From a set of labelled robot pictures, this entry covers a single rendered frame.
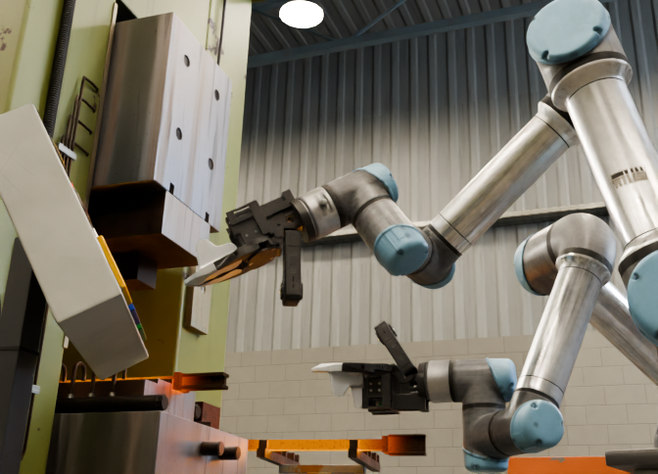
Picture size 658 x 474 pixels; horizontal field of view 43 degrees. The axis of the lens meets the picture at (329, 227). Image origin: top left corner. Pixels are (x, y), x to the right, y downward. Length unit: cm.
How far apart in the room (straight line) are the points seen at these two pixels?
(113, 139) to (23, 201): 74
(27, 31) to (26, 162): 62
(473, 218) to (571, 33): 33
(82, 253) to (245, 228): 33
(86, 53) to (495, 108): 894
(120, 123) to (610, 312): 105
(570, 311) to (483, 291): 819
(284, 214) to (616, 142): 50
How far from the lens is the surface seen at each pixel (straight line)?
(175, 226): 174
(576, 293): 147
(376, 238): 125
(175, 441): 158
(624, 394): 921
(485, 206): 135
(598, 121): 119
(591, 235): 152
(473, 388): 148
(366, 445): 191
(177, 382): 169
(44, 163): 107
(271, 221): 129
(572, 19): 126
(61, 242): 103
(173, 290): 205
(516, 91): 1058
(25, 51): 165
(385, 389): 151
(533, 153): 136
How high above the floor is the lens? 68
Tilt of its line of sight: 22 degrees up
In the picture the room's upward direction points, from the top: 2 degrees clockwise
